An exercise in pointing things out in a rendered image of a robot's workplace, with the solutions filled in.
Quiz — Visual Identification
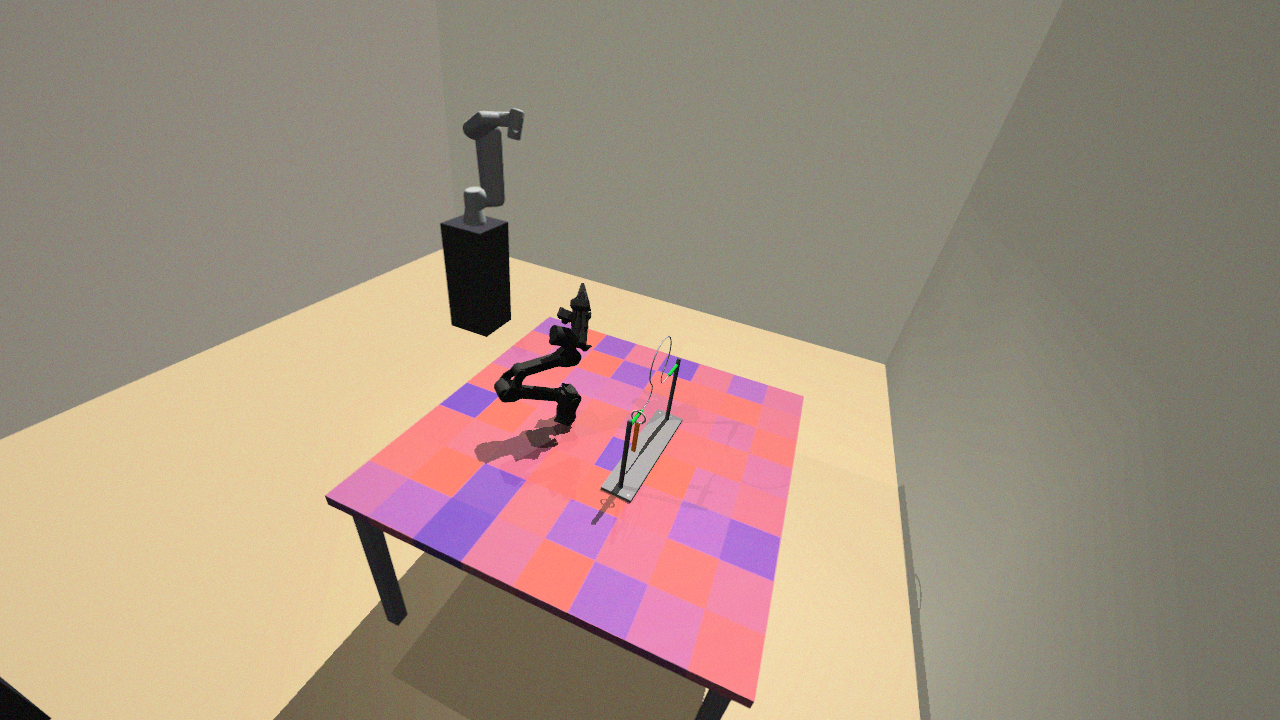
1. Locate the orange handle with grey loop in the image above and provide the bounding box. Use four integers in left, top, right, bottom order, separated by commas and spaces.
631, 410, 646, 452

